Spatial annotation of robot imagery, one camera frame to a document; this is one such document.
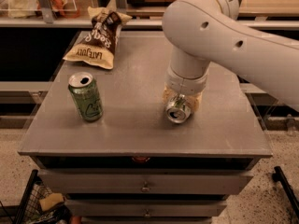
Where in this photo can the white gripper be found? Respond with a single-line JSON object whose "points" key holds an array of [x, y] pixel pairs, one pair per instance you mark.
{"points": [[186, 83]]}

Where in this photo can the white green 7up can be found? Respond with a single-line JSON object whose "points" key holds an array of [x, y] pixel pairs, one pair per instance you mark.
{"points": [[177, 109]]}

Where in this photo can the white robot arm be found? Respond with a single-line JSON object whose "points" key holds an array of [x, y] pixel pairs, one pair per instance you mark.
{"points": [[205, 31]]}

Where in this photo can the green soda can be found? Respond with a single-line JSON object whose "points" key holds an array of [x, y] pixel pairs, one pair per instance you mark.
{"points": [[86, 96]]}

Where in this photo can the grey drawer cabinet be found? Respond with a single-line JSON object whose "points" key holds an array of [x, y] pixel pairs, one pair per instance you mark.
{"points": [[133, 165]]}

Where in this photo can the brown cream chip bag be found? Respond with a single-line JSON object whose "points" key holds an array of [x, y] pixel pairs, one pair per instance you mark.
{"points": [[97, 48]]}

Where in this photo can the yellow sponge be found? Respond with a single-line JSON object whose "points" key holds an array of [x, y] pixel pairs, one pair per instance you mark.
{"points": [[47, 203]]}

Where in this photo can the clear plastic box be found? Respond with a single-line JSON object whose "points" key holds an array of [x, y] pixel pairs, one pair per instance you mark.
{"points": [[29, 8]]}

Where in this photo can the black frame right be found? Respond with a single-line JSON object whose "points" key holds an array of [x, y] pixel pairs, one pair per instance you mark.
{"points": [[278, 176]]}

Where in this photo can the black wire basket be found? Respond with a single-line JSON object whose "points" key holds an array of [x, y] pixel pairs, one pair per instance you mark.
{"points": [[30, 209]]}

